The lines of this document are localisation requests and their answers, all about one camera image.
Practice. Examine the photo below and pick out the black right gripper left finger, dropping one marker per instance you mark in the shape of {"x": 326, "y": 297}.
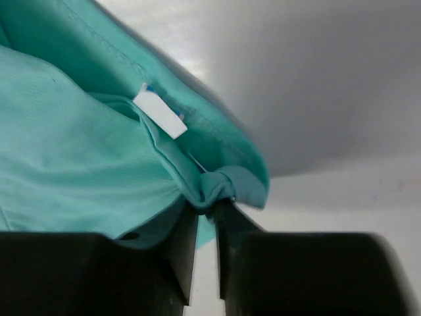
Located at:
{"x": 147, "y": 272}

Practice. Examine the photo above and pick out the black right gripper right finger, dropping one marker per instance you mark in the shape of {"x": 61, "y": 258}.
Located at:
{"x": 306, "y": 273}

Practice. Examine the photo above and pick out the teal t shirt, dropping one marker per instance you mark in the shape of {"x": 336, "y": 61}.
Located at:
{"x": 97, "y": 135}

